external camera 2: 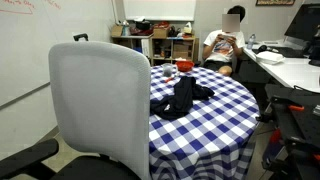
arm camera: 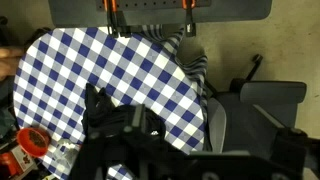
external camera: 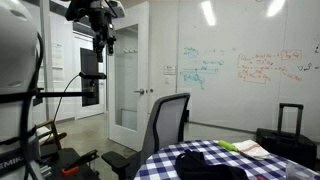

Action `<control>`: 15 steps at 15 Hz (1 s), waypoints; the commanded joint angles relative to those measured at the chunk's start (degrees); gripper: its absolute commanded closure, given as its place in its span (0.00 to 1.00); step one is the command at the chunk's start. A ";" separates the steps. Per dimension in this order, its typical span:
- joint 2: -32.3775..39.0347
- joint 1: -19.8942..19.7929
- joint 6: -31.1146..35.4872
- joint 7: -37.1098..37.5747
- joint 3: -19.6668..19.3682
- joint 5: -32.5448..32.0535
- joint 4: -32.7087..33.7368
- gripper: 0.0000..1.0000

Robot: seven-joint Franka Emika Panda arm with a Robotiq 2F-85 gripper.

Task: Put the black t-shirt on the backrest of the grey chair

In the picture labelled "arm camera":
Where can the blue white checkered tablecloth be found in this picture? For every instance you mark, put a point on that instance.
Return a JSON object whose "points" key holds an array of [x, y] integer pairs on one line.
{"points": [[100, 63]]}

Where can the black perforated robot cart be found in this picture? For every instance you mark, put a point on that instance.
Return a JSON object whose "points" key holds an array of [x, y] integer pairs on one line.
{"points": [[76, 11]]}

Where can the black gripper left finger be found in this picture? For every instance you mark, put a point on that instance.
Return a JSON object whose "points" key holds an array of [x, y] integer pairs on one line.
{"points": [[100, 146]]}

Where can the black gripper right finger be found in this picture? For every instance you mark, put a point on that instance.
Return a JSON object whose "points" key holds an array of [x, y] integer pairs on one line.
{"points": [[290, 150]]}

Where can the grey office chair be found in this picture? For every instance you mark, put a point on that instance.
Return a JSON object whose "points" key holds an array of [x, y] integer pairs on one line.
{"points": [[250, 123]]}

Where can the red bowl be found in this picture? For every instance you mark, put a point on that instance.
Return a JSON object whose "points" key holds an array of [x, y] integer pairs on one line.
{"points": [[32, 141]]}

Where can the clear drinking glass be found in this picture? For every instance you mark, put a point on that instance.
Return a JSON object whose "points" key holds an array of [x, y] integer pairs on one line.
{"points": [[66, 155]]}

